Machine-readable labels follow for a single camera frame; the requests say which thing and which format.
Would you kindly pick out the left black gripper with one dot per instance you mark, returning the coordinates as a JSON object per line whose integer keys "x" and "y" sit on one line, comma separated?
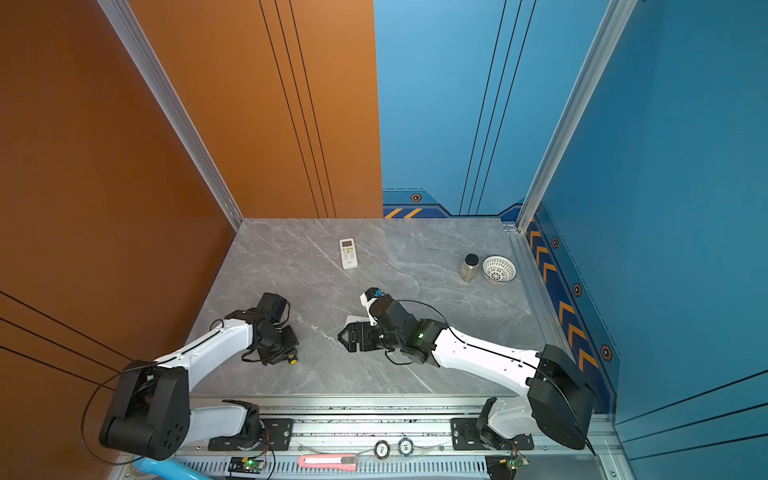
{"x": 293, "y": 347}

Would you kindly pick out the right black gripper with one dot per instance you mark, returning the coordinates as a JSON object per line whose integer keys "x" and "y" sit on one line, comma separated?
{"x": 353, "y": 329}

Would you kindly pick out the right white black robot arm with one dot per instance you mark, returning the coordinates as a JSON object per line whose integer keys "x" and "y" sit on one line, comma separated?
{"x": 552, "y": 395}

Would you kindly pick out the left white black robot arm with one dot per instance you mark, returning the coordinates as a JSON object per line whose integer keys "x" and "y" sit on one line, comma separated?
{"x": 150, "y": 414}

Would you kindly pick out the white remote control right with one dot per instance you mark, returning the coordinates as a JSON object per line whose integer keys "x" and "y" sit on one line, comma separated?
{"x": 348, "y": 253}

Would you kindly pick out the black round badge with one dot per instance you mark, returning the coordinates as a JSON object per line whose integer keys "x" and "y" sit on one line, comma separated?
{"x": 382, "y": 450}

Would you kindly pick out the blue round badge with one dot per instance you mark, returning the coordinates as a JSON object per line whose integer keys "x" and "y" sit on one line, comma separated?
{"x": 405, "y": 446}

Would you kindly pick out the green circuit board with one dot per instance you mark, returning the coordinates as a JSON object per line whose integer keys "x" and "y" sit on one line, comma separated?
{"x": 239, "y": 466}

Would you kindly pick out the glass jar black lid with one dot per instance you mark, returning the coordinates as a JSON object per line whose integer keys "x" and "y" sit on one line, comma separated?
{"x": 469, "y": 267}

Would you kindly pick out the pink utility knife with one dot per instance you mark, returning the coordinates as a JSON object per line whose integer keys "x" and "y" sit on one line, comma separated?
{"x": 339, "y": 462}

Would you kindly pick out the white mesh basket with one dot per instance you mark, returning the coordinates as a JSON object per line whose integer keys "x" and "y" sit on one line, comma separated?
{"x": 499, "y": 269}

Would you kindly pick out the small circuit board right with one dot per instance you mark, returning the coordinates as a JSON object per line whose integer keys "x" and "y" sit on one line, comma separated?
{"x": 514, "y": 464}

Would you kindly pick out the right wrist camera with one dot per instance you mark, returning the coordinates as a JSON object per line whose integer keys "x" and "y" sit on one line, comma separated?
{"x": 371, "y": 301}

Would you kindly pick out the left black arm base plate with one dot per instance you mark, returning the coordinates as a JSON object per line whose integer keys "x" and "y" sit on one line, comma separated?
{"x": 272, "y": 433}

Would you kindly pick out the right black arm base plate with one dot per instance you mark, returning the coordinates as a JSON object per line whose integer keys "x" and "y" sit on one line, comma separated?
{"x": 466, "y": 436}

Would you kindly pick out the blue cylinder handle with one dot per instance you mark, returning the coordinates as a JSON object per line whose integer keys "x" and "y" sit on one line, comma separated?
{"x": 167, "y": 469}

